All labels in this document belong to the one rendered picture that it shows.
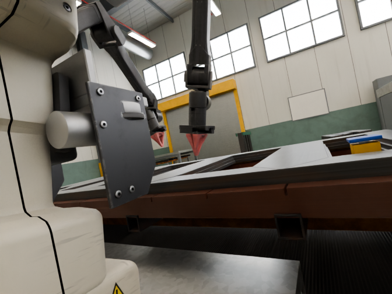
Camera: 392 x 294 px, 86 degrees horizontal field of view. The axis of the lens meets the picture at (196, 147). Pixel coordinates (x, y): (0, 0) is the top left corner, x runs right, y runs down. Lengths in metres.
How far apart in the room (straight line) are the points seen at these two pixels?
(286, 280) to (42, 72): 0.49
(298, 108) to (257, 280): 8.57
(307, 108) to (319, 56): 1.83
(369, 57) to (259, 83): 3.54
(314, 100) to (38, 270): 8.88
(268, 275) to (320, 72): 8.83
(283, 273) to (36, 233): 0.40
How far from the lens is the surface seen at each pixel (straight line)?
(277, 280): 0.46
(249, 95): 9.21
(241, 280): 0.47
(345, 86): 9.12
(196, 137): 0.65
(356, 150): 0.62
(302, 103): 8.93
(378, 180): 0.47
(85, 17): 0.86
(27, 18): 0.30
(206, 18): 0.68
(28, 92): 0.32
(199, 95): 0.66
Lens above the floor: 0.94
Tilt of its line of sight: level
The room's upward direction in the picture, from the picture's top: 11 degrees counter-clockwise
